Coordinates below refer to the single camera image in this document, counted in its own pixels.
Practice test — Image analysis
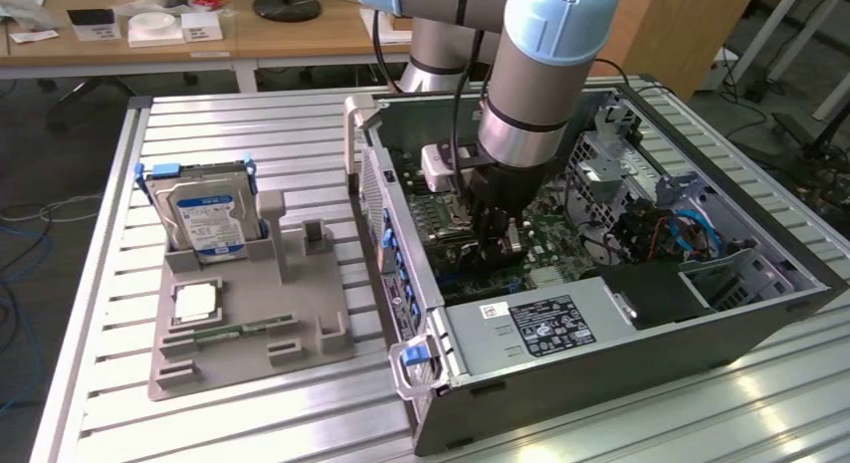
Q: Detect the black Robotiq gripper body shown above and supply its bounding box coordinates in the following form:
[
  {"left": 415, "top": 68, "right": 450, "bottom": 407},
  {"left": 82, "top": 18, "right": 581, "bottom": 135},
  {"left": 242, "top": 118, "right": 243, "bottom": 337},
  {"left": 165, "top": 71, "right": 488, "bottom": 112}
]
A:
[{"left": 464, "top": 163, "right": 537, "bottom": 218}]

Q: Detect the white box with tape roll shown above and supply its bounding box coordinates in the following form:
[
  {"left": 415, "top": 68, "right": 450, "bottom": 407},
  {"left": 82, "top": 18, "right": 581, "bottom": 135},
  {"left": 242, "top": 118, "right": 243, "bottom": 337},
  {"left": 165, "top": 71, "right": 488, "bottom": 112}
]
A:
[{"left": 127, "top": 12, "right": 186, "bottom": 50}]

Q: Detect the plain white box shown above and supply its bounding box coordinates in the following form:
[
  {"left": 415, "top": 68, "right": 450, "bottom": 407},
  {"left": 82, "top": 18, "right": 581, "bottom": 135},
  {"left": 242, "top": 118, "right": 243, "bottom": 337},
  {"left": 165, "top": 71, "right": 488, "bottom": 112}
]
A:
[{"left": 179, "top": 12, "right": 226, "bottom": 45}]

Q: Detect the hard disk in blue caddy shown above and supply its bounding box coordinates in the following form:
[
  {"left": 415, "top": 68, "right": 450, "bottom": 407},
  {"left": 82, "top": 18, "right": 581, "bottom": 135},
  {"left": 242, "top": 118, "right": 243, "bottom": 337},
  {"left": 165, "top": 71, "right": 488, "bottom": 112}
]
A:
[{"left": 135, "top": 152, "right": 259, "bottom": 258}]

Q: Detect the grey metal disk bay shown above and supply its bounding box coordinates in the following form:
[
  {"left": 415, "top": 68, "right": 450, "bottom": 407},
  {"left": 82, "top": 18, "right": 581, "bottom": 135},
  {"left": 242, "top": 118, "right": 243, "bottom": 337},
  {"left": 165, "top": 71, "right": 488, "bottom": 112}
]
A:
[{"left": 678, "top": 248, "right": 797, "bottom": 313}]

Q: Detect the black and white box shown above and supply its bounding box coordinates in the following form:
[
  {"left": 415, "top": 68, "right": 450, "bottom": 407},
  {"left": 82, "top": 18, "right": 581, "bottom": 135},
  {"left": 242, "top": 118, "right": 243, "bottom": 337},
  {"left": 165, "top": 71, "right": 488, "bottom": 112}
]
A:
[{"left": 66, "top": 8, "right": 126, "bottom": 42}]

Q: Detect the black round lamp base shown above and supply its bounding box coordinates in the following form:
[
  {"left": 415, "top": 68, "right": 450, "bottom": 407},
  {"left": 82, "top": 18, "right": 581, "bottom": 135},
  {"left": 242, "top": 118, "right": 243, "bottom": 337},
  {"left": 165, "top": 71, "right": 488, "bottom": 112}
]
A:
[{"left": 251, "top": 0, "right": 325, "bottom": 23}]

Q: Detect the white floor cable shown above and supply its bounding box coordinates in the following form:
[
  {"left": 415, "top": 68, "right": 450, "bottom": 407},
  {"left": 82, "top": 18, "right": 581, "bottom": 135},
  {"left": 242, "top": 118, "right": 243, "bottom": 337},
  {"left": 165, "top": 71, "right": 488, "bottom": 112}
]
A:
[{"left": 0, "top": 193, "right": 103, "bottom": 224}]

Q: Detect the black power cable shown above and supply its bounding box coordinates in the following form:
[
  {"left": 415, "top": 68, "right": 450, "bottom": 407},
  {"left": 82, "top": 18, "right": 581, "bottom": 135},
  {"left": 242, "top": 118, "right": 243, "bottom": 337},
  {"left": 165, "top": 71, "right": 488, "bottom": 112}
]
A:
[{"left": 593, "top": 58, "right": 670, "bottom": 94}]

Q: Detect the black RAM slot bank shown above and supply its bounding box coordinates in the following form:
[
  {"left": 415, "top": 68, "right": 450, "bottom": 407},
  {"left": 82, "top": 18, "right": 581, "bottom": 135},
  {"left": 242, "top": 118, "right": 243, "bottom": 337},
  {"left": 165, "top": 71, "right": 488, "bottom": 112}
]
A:
[{"left": 402, "top": 163, "right": 430, "bottom": 198}]

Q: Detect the green motherboard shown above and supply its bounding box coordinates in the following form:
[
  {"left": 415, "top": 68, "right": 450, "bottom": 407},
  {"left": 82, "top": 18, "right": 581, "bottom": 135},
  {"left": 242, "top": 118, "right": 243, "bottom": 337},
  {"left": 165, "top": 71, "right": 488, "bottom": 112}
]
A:
[{"left": 391, "top": 161, "right": 600, "bottom": 305}]

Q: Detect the metal CPU socket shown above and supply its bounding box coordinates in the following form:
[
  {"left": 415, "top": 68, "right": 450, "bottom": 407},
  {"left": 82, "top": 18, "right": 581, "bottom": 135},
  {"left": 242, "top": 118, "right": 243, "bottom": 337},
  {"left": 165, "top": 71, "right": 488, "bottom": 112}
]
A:
[{"left": 443, "top": 193, "right": 481, "bottom": 233}]

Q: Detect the grey power supply unit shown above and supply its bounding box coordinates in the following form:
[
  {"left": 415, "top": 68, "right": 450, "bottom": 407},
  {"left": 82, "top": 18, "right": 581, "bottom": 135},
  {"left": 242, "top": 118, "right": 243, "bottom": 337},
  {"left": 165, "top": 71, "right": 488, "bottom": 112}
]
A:
[{"left": 442, "top": 276, "right": 633, "bottom": 377}]

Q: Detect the green RAM stick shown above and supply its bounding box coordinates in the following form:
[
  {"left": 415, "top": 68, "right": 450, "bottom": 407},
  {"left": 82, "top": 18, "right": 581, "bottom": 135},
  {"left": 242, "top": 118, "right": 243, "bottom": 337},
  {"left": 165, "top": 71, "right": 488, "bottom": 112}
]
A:
[{"left": 191, "top": 317, "right": 295, "bottom": 338}]

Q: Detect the white desk frame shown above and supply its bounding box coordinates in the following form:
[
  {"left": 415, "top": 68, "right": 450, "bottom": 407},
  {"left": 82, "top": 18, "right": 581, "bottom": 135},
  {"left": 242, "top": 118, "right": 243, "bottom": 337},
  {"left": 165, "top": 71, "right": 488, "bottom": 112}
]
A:
[{"left": 726, "top": 0, "right": 850, "bottom": 120}]

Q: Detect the silver CPU chip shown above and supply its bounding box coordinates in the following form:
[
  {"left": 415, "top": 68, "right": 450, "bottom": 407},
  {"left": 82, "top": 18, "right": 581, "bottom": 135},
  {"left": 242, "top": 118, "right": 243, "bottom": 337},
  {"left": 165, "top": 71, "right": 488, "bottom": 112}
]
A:
[{"left": 173, "top": 286, "right": 219, "bottom": 321}]

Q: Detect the wooden desk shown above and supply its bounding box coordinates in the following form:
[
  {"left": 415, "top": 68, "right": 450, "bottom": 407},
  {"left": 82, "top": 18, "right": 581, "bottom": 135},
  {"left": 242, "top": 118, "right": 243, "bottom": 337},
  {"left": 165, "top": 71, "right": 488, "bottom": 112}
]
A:
[{"left": 0, "top": 0, "right": 600, "bottom": 81}]

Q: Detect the grey printed parts rack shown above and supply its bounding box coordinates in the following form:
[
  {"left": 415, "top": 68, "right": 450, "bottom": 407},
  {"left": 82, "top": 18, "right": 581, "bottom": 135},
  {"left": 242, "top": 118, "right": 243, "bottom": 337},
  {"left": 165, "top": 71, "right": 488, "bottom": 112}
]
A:
[{"left": 146, "top": 189, "right": 359, "bottom": 402}]

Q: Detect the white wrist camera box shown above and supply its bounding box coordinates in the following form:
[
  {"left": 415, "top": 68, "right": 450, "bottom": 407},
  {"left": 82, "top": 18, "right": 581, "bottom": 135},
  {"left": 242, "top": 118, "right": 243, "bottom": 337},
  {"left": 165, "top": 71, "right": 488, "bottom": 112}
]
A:
[{"left": 421, "top": 142, "right": 480, "bottom": 193}]

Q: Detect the white paper stack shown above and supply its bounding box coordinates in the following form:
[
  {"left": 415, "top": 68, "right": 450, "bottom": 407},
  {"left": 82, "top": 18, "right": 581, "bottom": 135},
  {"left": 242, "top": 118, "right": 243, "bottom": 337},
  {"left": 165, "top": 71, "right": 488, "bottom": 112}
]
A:
[{"left": 362, "top": 9, "right": 415, "bottom": 46}]

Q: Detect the black power supply label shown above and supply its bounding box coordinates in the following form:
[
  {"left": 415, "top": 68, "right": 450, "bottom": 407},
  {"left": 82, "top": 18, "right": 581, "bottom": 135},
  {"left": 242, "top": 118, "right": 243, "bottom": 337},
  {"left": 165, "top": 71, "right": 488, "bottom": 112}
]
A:
[{"left": 514, "top": 294, "right": 598, "bottom": 358}]

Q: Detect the clear plastic bag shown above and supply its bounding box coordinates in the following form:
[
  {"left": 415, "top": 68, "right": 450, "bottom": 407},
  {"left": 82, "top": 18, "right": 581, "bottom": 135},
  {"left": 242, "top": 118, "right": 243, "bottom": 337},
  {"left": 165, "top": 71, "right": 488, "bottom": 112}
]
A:
[{"left": 0, "top": 0, "right": 63, "bottom": 32}]

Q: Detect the open dark grey PC case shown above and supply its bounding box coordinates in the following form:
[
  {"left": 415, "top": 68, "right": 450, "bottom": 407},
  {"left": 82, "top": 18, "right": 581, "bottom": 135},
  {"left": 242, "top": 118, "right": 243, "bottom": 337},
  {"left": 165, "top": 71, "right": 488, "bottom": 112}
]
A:
[{"left": 343, "top": 79, "right": 850, "bottom": 457}]

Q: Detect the wooden cabinet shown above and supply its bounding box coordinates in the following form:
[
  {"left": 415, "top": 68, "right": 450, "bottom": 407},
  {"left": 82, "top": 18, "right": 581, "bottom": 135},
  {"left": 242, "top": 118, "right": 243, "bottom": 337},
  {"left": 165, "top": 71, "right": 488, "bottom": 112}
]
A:
[{"left": 584, "top": 0, "right": 762, "bottom": 99}]

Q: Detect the silver metal drive cage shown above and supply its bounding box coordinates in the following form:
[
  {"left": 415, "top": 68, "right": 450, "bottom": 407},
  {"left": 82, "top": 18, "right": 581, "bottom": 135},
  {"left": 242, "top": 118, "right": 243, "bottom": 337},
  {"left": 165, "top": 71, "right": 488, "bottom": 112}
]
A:
[{"left": 568, "top": 128, "right": 668, "bottom": 226}]

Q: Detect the blue SATA wire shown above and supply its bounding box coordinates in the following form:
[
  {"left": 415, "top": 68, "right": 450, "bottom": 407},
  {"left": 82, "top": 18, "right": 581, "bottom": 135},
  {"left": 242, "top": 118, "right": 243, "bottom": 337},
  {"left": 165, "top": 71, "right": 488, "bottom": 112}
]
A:
[{"left": 668, "top": 208, "right": 722, "bottom": 263}]

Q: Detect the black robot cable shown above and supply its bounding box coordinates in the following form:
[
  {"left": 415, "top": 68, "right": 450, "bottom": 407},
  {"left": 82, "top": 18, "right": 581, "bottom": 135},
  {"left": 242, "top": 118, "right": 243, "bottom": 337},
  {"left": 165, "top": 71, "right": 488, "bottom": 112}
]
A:
[{"left": 370, "top": 8, "right": 490, "bottom": 198}]

